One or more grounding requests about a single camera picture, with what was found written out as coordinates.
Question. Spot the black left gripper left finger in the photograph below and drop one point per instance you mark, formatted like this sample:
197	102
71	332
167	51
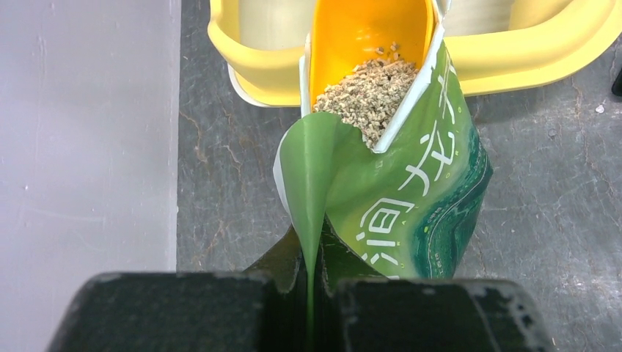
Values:
284	321

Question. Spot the green cat litter bag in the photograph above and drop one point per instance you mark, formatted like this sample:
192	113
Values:
405	208

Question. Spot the orange plastic litter scoop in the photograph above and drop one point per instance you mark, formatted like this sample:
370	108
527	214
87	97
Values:
346	33

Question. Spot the black bag clip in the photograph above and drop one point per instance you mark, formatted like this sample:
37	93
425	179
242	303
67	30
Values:
616	88

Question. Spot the grey cat litter pellets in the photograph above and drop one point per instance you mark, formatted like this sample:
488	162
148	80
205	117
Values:
369	96

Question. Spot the yellow plastic litter box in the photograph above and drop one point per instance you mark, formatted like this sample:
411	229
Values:
495	46

